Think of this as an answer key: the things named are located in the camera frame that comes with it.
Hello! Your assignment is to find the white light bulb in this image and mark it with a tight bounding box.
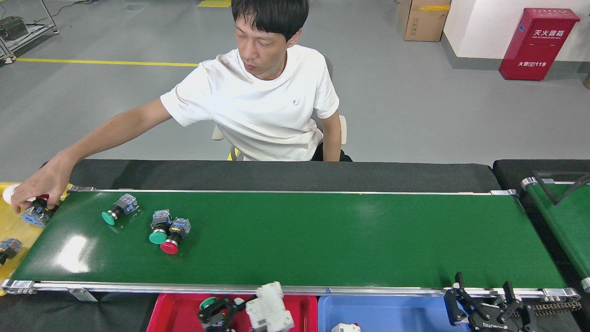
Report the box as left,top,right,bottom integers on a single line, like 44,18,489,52
2,184,35,205

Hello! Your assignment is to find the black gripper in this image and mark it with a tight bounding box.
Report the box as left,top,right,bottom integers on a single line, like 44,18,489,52
443,271,539,332

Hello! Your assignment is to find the long green conveyor belt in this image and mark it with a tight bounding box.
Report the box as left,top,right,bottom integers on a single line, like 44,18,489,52
0,186,582,296

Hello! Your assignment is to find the red push button switch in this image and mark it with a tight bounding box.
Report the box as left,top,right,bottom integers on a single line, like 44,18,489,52
21,194,59,227
160,218,192,255

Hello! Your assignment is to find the blue plastic bin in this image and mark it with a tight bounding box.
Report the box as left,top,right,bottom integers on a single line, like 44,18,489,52
317,295,473,332

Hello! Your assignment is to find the red plastic bin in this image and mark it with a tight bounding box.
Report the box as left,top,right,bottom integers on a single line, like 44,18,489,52
147,294,319,332

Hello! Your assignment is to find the metal wheeled rack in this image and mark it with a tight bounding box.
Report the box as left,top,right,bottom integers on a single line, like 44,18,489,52
0,0,59,64

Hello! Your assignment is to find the person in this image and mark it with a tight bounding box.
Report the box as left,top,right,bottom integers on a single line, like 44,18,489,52
10,0,353,215

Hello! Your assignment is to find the green infeed conveyor belt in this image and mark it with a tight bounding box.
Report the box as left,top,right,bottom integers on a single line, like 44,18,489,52
521,173,590,292

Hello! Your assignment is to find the grey office chair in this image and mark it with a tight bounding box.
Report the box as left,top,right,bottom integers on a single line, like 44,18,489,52
212,54,348,162

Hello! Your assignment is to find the yellow plastic tray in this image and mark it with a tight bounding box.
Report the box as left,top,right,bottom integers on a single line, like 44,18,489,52
0,182,74,296

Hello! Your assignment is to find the person's right hand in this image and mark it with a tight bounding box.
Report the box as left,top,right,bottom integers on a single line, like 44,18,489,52
10,152,78,215

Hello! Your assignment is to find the red fire extinguisher box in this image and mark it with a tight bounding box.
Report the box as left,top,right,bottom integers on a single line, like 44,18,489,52
499,8,580,81

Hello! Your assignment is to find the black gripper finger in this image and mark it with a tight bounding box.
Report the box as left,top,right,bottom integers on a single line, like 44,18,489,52
198,296,247,326
210,318,252,332

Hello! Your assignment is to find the brown cardboard box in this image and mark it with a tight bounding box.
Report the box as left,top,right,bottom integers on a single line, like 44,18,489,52
399,0,451,42

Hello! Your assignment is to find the black drive chain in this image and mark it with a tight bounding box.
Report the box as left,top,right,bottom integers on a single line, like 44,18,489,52
532,300,582,316

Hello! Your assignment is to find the dark grey box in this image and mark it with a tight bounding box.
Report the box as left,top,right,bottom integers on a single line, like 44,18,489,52
0,16,29,41

